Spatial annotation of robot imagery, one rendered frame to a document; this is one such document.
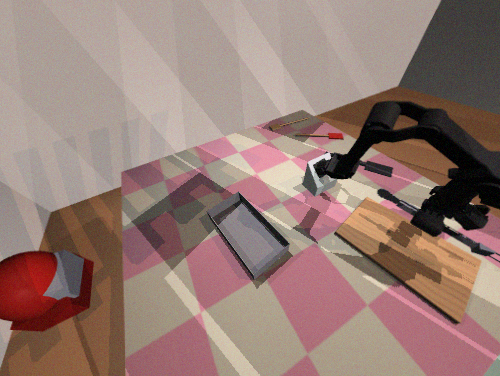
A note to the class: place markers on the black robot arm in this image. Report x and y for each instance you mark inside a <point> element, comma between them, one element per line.
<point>478,171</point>

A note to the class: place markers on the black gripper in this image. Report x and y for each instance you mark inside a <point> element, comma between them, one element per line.
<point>430,218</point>

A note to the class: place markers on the light brown wooden board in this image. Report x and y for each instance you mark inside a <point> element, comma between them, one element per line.
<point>440,273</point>

